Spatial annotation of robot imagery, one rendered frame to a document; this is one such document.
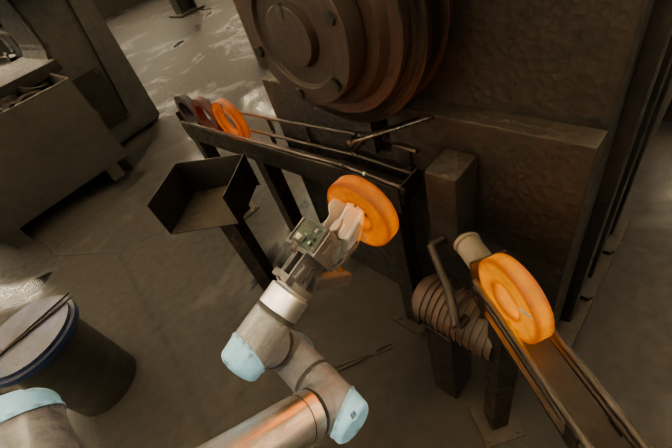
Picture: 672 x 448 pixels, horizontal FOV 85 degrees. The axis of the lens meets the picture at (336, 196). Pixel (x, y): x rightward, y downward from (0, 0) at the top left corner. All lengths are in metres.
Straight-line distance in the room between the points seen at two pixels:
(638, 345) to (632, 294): 0.19
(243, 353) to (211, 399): 1.00
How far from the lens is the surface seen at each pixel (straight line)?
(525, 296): 0.66
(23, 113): 3.00
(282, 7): 0.71
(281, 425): 0.60
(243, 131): 1.47
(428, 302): 0.94
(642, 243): 1.83
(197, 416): 1.65
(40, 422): 0.58
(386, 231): 0.68
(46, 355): 1.59
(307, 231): 0.64
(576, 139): 0.78
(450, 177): 0.80
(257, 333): 0.64
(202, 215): 1.30
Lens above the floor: 1.33
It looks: 41 degrees down
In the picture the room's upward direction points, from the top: 19 degrees counter-clockwise
